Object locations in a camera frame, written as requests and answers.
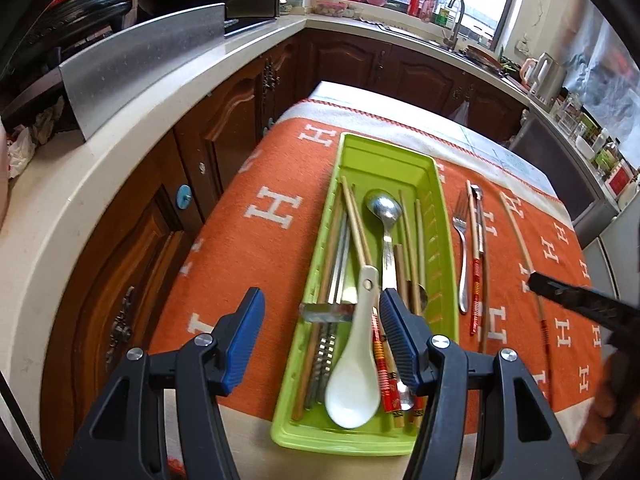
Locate metal chopstick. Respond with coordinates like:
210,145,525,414
304,212,347,407
315,215,352,402

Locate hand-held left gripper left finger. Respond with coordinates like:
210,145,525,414
60,287,266,480

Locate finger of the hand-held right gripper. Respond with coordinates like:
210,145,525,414
527,270,609,319

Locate white ceramic spoon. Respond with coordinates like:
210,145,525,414
325,265,384,430

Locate row of condiment jars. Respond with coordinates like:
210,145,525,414
552,87,640,202

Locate orange lettered blanket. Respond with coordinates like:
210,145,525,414
147,80,609,457

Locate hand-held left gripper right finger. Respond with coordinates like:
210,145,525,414
379,289,583,480

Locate steel electric kettle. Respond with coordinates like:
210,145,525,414
530,52,569,106

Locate long red-banded bamboo chopstick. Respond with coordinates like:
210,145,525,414
499,192,552,387

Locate star-marked bamboo chopstick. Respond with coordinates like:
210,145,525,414
398,190,424,316

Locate person's right hand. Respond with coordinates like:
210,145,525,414
575,354,627,455

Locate white crumpled plastic bag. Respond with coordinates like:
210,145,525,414
7,127,39,179

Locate white kitchen counter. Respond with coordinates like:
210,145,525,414
0,12,571,441

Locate green plastic utensil tray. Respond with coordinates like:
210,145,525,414
270,132,460,459

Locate black round coiled rings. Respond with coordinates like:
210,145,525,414
20,0,134,61

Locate red-coiled bamboo chopstick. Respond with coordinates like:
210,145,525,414
465,180,482,337

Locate grey metal appliance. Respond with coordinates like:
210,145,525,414
510,110,640,281

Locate silver metal splash panel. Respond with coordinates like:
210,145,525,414
59,2,229,142

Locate metal kitchen faucet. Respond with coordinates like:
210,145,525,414
442,0,466,52

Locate metal fork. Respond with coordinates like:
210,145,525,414
451,203,471,314

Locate red patterned chopsticks on cloth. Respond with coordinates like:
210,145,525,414
470,185,490,354

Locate small metal bar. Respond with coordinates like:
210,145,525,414
299,302,359,325

